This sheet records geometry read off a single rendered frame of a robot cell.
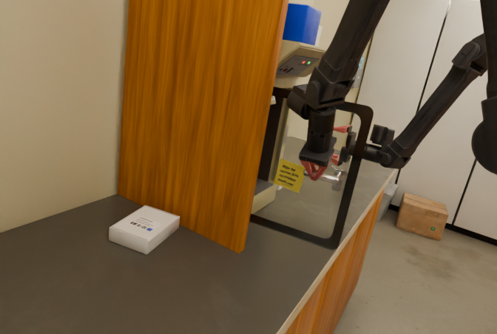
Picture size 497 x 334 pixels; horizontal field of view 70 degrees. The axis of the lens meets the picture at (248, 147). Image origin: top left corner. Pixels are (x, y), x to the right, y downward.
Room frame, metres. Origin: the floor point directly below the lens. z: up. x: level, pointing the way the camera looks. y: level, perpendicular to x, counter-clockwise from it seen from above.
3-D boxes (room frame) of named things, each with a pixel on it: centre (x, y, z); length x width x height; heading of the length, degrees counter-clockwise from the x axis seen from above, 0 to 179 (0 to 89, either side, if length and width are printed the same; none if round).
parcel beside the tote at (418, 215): (3.26, -1.81, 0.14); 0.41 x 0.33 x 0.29; 68
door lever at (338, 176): (0.85, -0.20, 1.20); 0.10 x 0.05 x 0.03; 70
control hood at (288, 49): (1.07, -0.11, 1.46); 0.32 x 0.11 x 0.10; 152
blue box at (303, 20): (0.99, -0.07, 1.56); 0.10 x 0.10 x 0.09; 62
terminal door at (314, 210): (0.90, -0.14, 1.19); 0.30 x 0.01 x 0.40; 70
